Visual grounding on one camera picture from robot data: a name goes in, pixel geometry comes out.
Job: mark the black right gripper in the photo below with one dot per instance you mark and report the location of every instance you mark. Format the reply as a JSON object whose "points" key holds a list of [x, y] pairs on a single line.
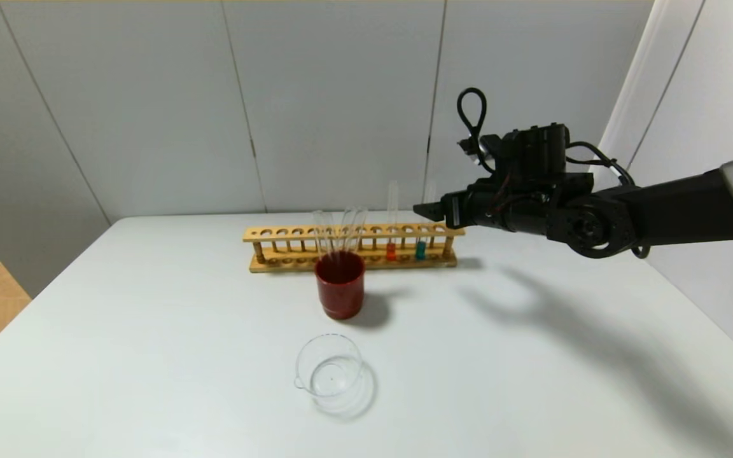
{"points": [[452, 210]]}

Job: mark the test tube with blue pigment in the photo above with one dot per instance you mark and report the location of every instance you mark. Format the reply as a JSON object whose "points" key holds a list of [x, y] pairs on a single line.
{"points": [[420, 250]]}

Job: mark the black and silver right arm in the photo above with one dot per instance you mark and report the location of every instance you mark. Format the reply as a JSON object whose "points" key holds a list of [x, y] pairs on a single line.
{"points": [[672, 210]]}

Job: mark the test tube with red pigment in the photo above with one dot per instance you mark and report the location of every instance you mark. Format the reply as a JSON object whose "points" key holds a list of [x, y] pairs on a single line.
{"points": [[391, 252]]}

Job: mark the empty glass test tube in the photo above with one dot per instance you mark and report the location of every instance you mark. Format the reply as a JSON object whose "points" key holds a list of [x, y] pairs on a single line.
{"points": [[329, 234], [358, 230], [319, 232], [347, 229]]}

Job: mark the wooden test tube rack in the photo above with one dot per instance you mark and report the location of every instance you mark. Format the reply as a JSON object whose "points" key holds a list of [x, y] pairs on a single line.
{"points": [[354, 265]]}

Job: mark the red plastic cup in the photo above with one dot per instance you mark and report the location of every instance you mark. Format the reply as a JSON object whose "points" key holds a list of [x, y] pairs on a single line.
{"points": [[340, 292]]}

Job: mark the clear glass dish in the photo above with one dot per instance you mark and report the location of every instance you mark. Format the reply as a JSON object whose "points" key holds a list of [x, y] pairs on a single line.
{"points": [[329, 375]]}

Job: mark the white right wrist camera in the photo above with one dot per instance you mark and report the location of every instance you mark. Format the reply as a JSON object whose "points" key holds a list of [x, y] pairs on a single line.
{"points": [[486, 146]]}

